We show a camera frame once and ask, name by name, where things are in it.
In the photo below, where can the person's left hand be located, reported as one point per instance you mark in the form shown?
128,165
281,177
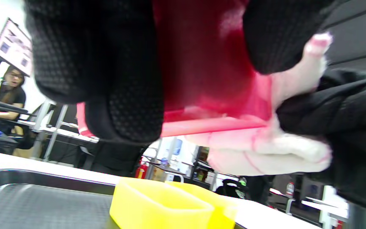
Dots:
100,57

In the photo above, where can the person's right hand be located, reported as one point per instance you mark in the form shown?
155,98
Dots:
354,127

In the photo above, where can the white pink dish cloth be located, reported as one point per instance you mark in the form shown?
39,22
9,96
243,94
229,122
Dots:
265,152

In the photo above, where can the pink plastic food container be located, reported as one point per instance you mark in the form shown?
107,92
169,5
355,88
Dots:
202,63

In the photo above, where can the amber yellow plastic food container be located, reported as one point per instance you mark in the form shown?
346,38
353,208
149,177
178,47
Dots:
224,210

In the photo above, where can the lemon yellow plastic food container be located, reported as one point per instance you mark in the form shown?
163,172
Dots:
157,206

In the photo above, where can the monitor on stand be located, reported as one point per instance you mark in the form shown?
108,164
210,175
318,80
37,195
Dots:
13,47

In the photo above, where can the red fire extinguisher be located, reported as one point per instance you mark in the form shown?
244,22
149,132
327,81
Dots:
141,170

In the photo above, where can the black plastic tray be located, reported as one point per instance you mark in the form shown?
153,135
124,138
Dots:
43,203

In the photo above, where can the white table frame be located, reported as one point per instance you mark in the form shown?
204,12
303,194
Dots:
56,127

